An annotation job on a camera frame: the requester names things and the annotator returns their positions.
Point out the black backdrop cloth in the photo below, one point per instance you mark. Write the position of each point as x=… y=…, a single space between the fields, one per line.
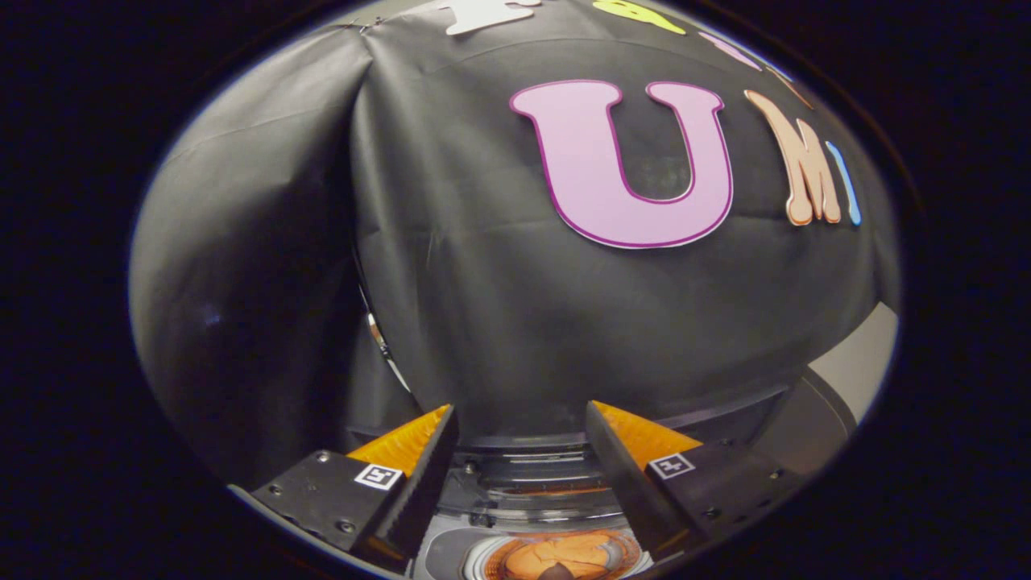
x=499 y=322

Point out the metal backdrop stand pole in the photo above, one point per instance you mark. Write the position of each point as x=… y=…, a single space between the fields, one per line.
x=378 y=334

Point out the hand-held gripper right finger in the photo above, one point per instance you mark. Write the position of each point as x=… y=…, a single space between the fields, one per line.
x=632 y=483

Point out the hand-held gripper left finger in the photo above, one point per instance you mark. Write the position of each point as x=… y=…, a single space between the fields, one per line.
x=419 y=483

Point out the orange polo shirt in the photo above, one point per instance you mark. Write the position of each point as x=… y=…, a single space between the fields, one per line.
x=564 y=554

